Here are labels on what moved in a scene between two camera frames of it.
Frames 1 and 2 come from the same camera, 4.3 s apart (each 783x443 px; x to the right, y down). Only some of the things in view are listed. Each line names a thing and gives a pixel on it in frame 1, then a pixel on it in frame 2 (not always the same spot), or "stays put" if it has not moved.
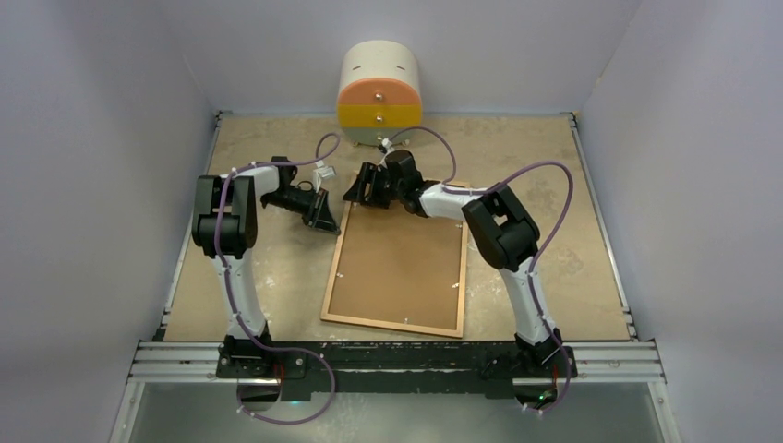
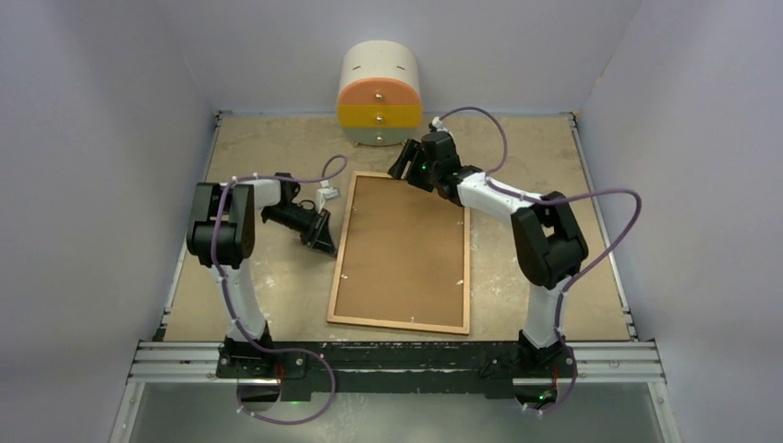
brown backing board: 398,267 stays put
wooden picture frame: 342,244 stays put
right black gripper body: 381,185 -> 420,174
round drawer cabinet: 380,91 stays put
